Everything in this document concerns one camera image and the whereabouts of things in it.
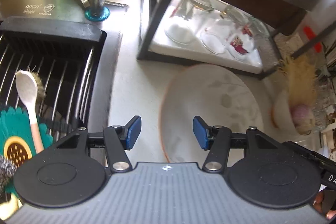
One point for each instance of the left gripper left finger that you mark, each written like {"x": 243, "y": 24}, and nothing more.
{"x": 117, "y": 140}

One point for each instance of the black sink drain rack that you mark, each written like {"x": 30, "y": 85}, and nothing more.
{"x": 64, "y": 55}

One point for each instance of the red-lid glass jar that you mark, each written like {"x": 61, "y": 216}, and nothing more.
{"x": 310, "y": 34}

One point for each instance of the white leaf-pattern plate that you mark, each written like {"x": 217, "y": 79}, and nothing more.
{"x": 216, "y": 94}

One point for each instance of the upturned drinking glass middle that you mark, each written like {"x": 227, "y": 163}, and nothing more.
{"x": 215, "y": 35}

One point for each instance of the upturned drinking glass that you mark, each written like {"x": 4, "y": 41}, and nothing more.
{"x": 215, "y": 35}
{"x": 187, "y": 19}
{"x": 247, "y": 38}

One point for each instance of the person's right hand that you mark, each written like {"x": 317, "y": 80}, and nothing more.
{"x": 318, "y": 205}

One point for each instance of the upturned drinking glass right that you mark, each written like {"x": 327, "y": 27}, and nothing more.
{"x": 247, "y": 38}

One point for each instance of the steel wool scrubber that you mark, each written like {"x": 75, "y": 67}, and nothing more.
{"x": 7, "y": 171}

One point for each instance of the white ceramic spoon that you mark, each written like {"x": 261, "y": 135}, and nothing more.
{"x": 27, "y": 89}

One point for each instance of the bowl with garlic and noodles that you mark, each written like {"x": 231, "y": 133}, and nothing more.
{"x": 292, "y": 111}

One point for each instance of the upturned drinking glass left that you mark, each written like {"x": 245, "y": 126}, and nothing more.
{"x": 187, "y": 19}

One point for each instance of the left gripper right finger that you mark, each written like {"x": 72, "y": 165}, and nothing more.
{"x": 216, "y": 140}

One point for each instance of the teal flower sink mat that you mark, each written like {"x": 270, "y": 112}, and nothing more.
{"x": 16, "y": 139}

